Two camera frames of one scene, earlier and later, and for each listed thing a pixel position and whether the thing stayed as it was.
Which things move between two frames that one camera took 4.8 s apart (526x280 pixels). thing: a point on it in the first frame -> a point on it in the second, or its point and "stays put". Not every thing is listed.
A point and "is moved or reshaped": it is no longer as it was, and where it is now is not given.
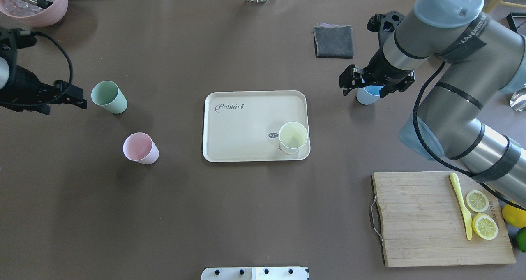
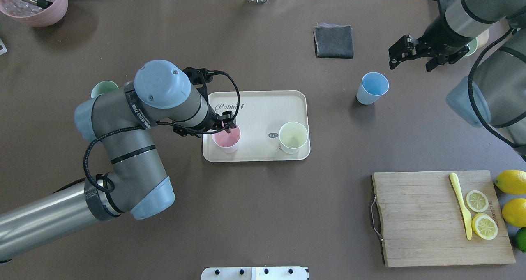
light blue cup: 369,94 stays put
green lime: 520,239 stays put
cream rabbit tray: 244,126 stays put
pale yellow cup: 292,135 stays put
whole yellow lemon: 514,215 stays put
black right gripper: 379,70 -> 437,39
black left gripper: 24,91 -> 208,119
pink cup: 139,147 is moved or reshaped
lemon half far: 477,201 stays put
